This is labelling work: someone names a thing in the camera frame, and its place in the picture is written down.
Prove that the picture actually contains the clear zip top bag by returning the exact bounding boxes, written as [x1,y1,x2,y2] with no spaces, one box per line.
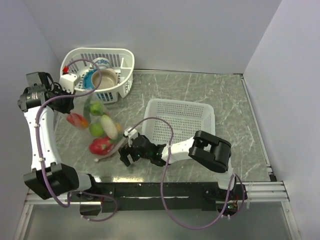
[64,93,125,162]

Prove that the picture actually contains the red fake dragon fruit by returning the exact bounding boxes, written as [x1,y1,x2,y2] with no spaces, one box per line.
[88,136,115,156]

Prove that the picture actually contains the white fake radish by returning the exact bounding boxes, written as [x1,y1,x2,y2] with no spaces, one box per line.
[99,115,119,140]

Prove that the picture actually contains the white perforated tray basket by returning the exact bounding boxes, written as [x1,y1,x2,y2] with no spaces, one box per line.
[141,98,216,145]

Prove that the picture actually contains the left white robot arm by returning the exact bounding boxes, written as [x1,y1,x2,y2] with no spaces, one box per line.
[17,72,100,201]

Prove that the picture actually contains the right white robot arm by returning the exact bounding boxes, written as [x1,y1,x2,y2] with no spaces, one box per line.
[118,130,237,199]

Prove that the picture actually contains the red orange fake fruit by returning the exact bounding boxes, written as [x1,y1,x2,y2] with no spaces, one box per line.
[66,112,89,129]

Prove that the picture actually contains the green fake apple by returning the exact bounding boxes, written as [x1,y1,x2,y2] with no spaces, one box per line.
[89,122,105,138]
[89,101,105,116]

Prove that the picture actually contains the blue plate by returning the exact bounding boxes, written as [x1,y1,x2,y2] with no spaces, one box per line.
[82,69,96,90]

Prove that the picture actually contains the beige bowl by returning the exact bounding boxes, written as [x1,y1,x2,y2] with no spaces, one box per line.
[91,68,118,90]

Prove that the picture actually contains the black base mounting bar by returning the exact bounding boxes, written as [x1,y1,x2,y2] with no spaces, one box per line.
[72,181,253,217]

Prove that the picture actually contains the white slotted dish basket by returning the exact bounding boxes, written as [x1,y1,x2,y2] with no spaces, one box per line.
[60,47,135,104]

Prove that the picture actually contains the blue white porcelain bowl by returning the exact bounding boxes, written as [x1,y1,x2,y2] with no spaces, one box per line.
[93,57,111,69]

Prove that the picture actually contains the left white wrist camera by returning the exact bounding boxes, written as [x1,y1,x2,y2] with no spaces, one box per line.
[59,65,81,94]

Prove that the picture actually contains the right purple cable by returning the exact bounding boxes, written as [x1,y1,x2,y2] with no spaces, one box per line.
[129,117,246,230]

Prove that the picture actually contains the purple cable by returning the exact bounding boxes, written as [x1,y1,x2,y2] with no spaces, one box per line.
[129,117,246,230]
[34,59,118,223]

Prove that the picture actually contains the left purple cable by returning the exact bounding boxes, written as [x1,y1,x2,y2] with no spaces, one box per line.
[34,59,118,223]

